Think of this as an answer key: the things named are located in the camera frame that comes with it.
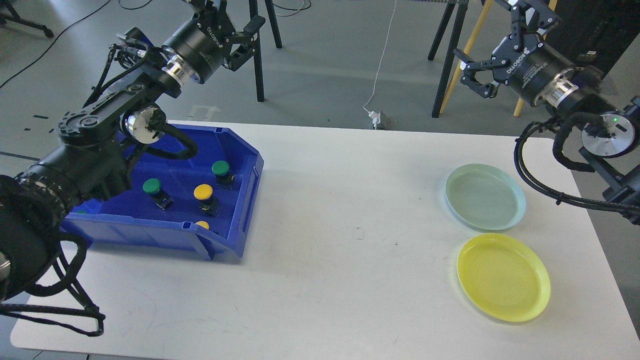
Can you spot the black tripod stand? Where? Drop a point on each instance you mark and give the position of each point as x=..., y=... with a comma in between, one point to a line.
x=457, y=8
x=257, y=58

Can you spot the yellow button at bin front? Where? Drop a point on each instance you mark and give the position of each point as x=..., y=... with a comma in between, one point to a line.
x=203, y=224

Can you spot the light green plate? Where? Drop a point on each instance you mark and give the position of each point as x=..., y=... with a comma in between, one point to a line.
x=484, y=197

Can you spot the white power adapter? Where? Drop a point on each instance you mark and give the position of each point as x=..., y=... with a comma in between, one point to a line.
x=376, y=118

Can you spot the blue plastic bin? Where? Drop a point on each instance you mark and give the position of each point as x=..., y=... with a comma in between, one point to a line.
x=133, y=219

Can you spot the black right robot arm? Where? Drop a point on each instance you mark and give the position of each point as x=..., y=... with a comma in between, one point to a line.
x=588, y=130

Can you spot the green push button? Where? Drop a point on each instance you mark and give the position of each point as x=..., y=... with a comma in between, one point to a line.
x=154, y=189
x=222, y=173

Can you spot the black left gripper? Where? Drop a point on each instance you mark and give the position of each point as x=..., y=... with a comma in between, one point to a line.
x=205, y=41

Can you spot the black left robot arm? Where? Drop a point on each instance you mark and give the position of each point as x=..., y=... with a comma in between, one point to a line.
x=100, y=146

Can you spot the black tripod stand right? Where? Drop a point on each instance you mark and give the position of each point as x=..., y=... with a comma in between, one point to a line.
x=457, y=8

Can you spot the yellow push button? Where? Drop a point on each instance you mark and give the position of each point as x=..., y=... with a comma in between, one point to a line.
x=208, y=202

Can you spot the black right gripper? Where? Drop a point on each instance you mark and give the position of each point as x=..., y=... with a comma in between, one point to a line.
x=526, y=72

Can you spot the black equipment cabinet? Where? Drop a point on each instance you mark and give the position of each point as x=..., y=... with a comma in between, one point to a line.
x=595, y=32

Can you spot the black tripod stand left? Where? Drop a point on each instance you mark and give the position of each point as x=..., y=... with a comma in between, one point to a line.
x=257, y=58

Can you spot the yellow plate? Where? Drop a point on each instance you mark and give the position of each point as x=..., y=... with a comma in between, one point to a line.
x=503, y=277

